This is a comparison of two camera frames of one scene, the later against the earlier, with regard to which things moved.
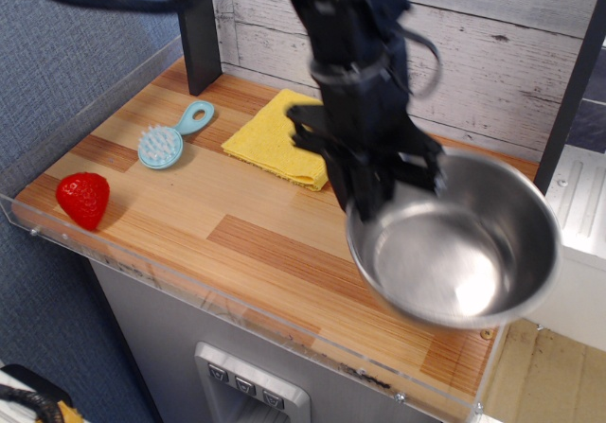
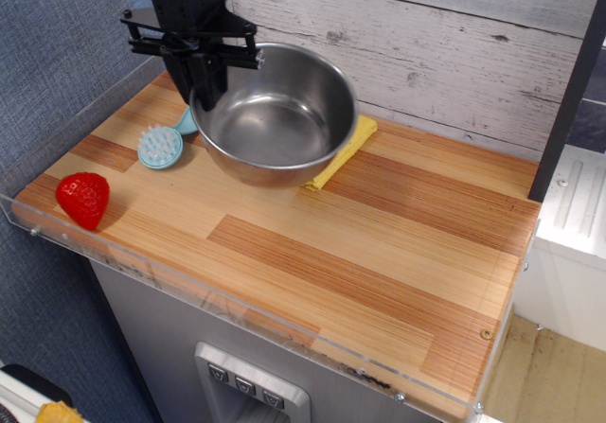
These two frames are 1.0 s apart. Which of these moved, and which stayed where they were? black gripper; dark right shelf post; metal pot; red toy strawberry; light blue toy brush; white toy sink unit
Moved: black gripper; metal pot
Stayed: light blue toy brush; red toy strawberry; dark right shelf post; white toy sink unit
